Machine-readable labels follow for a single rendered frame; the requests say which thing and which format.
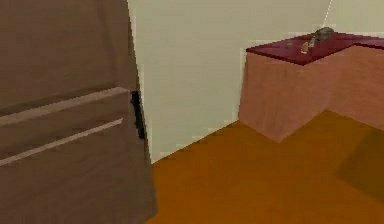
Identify brown wooden door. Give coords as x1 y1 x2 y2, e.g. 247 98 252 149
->
0 0 158 224

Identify pink counter with maroon top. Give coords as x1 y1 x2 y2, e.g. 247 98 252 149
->
237 32 384 144

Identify grey faucet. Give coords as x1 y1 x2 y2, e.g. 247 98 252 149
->
308 26 336 48

